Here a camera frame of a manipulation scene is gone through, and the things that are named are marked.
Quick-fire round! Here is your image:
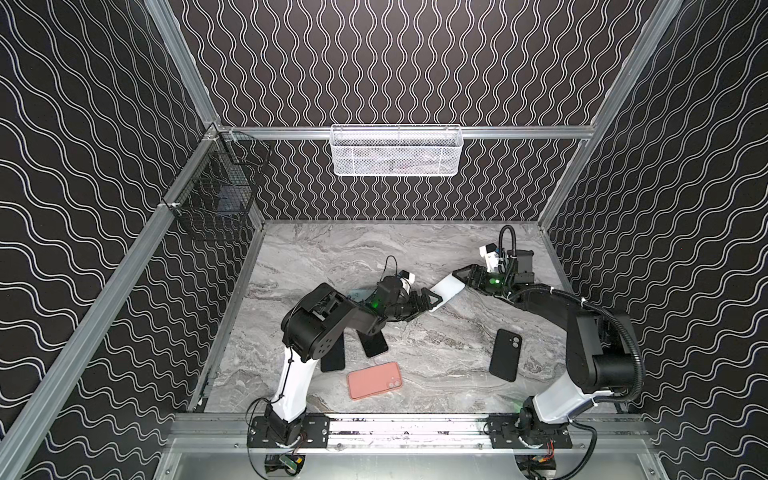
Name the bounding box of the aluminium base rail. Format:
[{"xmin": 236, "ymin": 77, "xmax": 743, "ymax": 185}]
[{"xmin": 173, "ymin": 410, "xmax": 661, "ymax": 457}]

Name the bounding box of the black wire mesh basket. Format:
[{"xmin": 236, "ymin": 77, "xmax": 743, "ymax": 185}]
[{"xmin": 170, "ymin": 131, "xmax": 274, "ymax": 243}]

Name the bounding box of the aluminium corner post right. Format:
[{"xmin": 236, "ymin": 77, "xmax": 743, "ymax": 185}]
[{"xmin": 538, "ymin": 0, "xmax": 683, "ymax": 233}]

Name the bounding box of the white wire mesh basket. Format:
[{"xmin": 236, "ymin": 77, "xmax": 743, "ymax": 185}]
[{"xmin": 329, "ymin": 133, "xmax": 464, "ymax": 177}]

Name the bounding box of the pink phone case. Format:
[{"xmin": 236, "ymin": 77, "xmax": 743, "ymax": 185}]
[{"xmin": 347, "ymin": 362, "xmax": 403, "ymax": 400}]

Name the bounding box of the aluminium corner post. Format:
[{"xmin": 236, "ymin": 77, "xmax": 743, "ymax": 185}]
[
  {"xmin": 538, "ymin": 0, "xmax": 683, "ymax": 233},
  {"xmin": 145, "ymin": 0, "xmax": 221, "ymax": 126}
]

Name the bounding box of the white smartphone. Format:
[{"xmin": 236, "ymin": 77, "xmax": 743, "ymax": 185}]
[{"xmin": 430, "ymin": 274, "xmax": 466, "ymax": 312}]

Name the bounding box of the aluminium left side rail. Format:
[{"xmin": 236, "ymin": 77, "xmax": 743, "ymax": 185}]
[{"xmin": 1, "ymin": 124, "xmax": 219, "ymax": 479}]

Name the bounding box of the black phone case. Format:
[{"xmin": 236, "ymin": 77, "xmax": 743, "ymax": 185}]
[{"xmin": 488, "ymin": 329, "xmax": 522, "ymax": 382}]

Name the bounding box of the aluminium corner post left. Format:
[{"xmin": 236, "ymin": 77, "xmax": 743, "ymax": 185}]
[{"xmin": 145, "ymin": 0, "xmax": 221, "ymax": 126}]

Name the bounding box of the aluminium back crossbar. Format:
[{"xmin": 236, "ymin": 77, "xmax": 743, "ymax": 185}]
[{"xmin": 219, "ymin": 125, "xmax": 596, "ymax": 141}]

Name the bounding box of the black phone purple edge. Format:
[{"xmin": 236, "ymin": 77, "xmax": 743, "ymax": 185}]
[{"xmin": 357, "ymin": 332, "xmax": 389, "ymax": 358}]

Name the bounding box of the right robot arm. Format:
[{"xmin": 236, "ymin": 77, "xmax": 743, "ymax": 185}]
[{"xmin": 450, "ymin": 244, "xmax": 646, "ymax": 425}]

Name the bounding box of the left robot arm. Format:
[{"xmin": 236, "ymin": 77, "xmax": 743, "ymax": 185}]
[{"xmin": 267, "ymin": 275, "xmax": 443, "ymax": 424}]

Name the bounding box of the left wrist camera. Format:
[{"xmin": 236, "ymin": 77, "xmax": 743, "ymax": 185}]
[{"xmin": 397, "ymin": 270, "xmax": 415, "ymax": 295}]

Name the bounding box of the black phone blue edge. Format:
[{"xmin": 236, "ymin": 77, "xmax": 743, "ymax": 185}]
[{"xmin": 320, "ymin": 335, "xmax": 346, "ymax": 373}]

